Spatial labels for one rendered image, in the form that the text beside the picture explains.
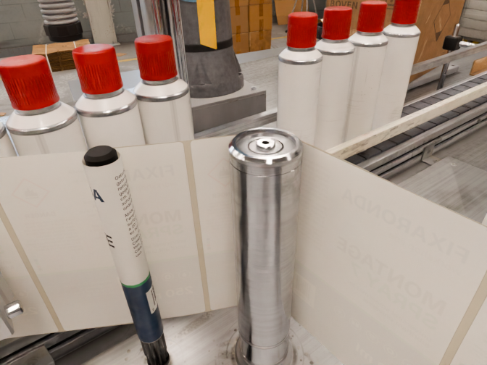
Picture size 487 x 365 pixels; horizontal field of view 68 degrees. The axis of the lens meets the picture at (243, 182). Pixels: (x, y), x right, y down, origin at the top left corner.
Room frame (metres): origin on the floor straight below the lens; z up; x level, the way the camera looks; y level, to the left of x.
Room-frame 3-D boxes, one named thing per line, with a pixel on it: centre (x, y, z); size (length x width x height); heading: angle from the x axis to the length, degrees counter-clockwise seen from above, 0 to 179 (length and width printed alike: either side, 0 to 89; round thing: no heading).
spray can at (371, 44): (0.50, -0.17, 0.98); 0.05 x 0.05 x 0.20
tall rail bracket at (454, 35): (0.81, -0.49, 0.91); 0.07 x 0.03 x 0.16; 35
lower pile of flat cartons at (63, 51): (4.40, 2.08, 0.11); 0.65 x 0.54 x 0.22; 113
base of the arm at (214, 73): (0.77, 0.07, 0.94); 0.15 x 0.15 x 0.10
